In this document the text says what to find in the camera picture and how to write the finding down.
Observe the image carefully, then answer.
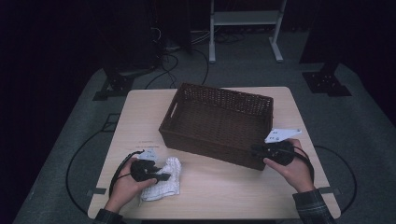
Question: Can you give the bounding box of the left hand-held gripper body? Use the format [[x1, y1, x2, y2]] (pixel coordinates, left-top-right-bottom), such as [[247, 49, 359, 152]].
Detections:
[[130, 148, 160, 183]]

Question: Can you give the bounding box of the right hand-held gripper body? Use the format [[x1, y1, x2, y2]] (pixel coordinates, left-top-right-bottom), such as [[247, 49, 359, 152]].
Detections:
[[262, 128, 303, 166]]

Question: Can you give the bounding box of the white knitted cloth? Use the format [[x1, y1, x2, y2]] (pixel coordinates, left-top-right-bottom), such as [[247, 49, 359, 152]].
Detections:
[[139, 156, 182, 206]]

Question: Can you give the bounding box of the brown woven basket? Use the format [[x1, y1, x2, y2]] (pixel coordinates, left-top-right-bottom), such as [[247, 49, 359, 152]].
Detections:
[[158, 82, 275, 172]]

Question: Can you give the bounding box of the person's left hand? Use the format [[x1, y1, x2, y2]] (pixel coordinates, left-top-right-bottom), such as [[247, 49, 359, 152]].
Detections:
[[104, 158, 158, 214]]

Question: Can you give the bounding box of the person's right hand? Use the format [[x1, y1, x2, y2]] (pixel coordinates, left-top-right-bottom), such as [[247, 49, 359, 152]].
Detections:
[[262, 138, 316, 194]]

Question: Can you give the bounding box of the grey tape strip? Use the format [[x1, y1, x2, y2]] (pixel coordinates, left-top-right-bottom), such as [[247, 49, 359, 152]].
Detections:
[[86, 187, 107, 196], [318, 186, 340, 195]]

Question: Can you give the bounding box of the black stand base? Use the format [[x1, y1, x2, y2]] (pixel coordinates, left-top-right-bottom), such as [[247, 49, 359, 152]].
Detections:
[[92, 60, 157, 102], [299, 0, 353, 97]]

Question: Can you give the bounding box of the white metal stand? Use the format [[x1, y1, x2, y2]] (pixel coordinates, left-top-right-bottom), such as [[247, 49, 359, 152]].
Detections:
[[208, 0, 288, 64]]

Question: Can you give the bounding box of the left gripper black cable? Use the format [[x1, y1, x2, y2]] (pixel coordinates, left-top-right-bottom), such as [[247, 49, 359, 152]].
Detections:
[[108, 149, 146, 197]]

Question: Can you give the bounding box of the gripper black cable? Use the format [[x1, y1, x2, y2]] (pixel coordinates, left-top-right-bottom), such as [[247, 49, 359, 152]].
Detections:
[[290, 144, 316, 185], [108, 149, 146, 197]]

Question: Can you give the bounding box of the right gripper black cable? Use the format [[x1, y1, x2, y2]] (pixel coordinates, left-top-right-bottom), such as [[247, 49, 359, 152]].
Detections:
[[290, 144, 316, 185]]

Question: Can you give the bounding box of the black floor cable loop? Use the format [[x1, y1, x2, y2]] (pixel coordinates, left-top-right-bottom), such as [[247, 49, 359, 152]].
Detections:
[[312, 144, 359, 216], [64, 129, 108, 216]]

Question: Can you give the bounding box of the black floor cables bundle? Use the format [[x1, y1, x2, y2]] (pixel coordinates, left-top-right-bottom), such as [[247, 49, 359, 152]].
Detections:
[[144, 26, 210, 90]]

